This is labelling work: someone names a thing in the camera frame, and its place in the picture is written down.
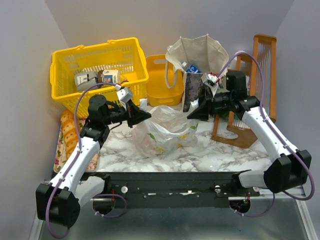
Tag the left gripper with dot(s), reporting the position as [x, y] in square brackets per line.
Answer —
[130, 113]

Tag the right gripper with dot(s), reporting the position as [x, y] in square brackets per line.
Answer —
[206, 106]

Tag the white plastic grocery bag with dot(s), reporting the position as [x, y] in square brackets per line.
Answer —
[167, 130]

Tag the beige canvas tote bag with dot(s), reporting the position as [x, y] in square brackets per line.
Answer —
[203, 52]

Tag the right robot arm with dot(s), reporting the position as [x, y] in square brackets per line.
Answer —
[290, 166]

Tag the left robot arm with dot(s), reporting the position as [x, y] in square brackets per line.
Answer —
[60, 200]

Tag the green snack bag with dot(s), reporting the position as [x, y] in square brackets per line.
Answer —
[225, 114]

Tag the yellow plastic tray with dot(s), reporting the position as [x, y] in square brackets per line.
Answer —
[156, 89]

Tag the milk carton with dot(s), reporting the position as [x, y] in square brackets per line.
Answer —
[109, 76]

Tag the yellow shopping basket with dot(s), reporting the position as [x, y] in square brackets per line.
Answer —
[124, 55]

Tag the grey box package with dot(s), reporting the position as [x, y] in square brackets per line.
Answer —
[84, 80]

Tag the baguette bread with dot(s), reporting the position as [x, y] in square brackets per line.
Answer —
[69, 125]

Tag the floral placemat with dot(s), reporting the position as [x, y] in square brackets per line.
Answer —
[61, 156]

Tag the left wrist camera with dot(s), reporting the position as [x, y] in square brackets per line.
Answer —
[124, 94]

